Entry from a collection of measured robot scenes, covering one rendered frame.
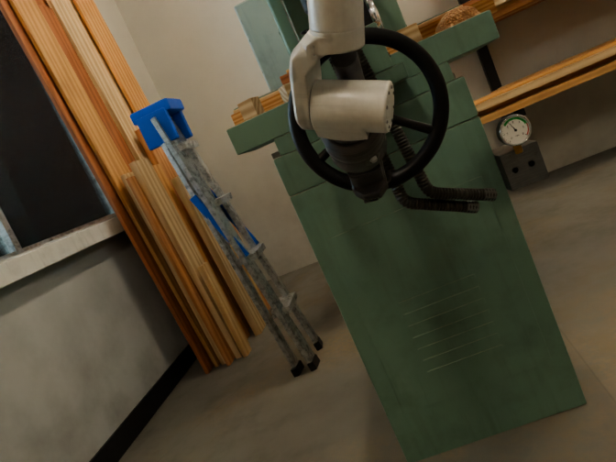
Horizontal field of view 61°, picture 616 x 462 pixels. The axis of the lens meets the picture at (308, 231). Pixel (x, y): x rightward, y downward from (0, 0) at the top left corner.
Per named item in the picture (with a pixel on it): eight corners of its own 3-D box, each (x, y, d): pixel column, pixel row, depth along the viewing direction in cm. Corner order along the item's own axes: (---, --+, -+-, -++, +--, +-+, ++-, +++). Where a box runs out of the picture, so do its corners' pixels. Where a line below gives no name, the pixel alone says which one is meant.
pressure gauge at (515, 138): (509, 159, 106) (495, 122, 105) (503, 159, 110) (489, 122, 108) (539, 147, 105) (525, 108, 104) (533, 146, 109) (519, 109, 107)
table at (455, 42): (226, 159, 107) (214, 130, 106) (252, 151, 136) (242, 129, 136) (516, 27, 98) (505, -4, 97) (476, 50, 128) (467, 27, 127)
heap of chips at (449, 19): (444, 30, 109) (436, 13, 108) (433, 40, 122) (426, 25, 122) (485, 11, 107) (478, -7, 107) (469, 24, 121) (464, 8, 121)
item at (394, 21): (376, 46, 139) (358, 2, 137) (374, 49, 146) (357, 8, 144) (410, 30, 138) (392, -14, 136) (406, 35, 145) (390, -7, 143)
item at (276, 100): (237, 130, 130) (230, 115, 130) (238, 130, 132) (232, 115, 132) (497, 11, 121) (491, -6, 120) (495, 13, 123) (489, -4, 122)
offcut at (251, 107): (266, 114, 119) (258, 95, 118) (258, 115, 115) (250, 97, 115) (252, 120, 120) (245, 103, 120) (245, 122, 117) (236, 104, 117)
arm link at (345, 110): (392, 165, 73) (381, 126, 62) (318, 160, 76) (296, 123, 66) (402, 92, 76) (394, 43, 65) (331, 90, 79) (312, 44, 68)
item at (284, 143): (280, 156, 115) (273, 139, 115) (290, 151, 136) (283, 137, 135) (455, 79, 110) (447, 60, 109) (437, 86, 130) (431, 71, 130)
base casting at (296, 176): (287, 198, 117) (270, 159, 116) (305, 174, 173) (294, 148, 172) (481, 115, 111) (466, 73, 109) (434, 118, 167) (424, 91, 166)
